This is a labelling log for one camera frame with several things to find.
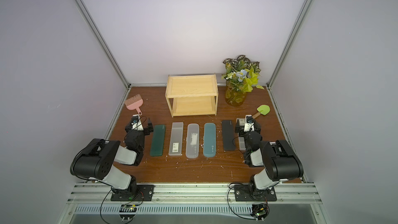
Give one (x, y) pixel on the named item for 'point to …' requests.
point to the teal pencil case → (209, 146)
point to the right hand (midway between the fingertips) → (249, 118)
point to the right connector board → (260, 211)
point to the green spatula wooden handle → (263, 109)
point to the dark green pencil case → (157, 140)
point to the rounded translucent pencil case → (192, 140)
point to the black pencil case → (228, 135)
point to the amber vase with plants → (241, 76)
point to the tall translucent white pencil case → (241, 122)
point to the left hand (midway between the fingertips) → (142, 118)
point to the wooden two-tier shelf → (192, 95)
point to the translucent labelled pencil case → (175, 145)
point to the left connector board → (127, 211)
